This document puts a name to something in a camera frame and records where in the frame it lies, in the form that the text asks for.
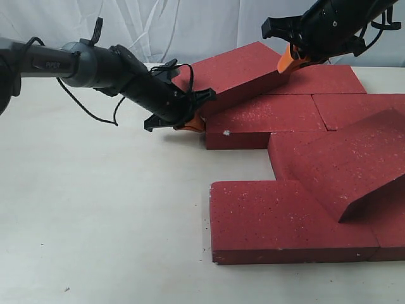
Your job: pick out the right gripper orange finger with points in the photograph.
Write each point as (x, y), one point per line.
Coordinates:
(290, 53)
(298, 64)

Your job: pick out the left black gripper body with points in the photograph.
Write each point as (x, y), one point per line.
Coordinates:
(170, 105)

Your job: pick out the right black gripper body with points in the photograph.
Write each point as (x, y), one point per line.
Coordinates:
(334, 28)

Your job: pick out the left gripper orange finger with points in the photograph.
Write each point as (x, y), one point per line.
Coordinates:
(187, 126)
(197, 121)

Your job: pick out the red brick second row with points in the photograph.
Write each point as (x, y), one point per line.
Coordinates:
(249, 125)
(339, 110)

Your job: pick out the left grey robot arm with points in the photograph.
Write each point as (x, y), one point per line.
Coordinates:
(110, 71)

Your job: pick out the red brick back row right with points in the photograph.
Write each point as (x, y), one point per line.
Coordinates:
(322, 79)

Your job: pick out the red brick third row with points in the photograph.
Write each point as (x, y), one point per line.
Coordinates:
(281, 148)

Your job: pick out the red brick front row left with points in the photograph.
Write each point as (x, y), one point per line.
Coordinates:
(274, 222)

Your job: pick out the red brick front row right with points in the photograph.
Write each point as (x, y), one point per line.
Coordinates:
(387, 224)

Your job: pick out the white backdrop cloth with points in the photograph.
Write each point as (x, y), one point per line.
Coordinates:
(155, 31)

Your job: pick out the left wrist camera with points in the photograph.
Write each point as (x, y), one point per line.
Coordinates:
(166, 72)

